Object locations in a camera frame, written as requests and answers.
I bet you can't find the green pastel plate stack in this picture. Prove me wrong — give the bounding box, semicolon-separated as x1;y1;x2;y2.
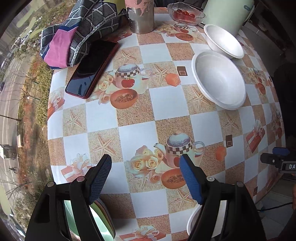
64;199;115;240

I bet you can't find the white foam bowl bottom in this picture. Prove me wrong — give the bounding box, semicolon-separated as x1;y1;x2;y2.
187;200;227;238

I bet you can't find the pink steel tumbler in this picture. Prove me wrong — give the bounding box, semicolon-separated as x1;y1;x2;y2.
125;0;154;34

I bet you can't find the black pink patterned cloth bag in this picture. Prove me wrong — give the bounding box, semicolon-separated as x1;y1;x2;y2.
40;1;127;69

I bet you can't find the dark red smartphone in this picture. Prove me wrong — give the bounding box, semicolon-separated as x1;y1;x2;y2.
65;40;119;99

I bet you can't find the glass bowl with cherry tomatoes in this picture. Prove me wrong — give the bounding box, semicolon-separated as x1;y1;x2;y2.
167;2;206;26

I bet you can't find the white foam bowl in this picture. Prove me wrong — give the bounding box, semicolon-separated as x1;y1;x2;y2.
191;50;246;110
187;200;227;238
204;24;244;59

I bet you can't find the patterned checkered tablecloth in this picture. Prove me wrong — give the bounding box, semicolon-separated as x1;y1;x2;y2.
48;9;285;240

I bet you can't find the pale green cylindrical container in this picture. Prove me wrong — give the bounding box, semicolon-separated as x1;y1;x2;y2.
202;0;254;37

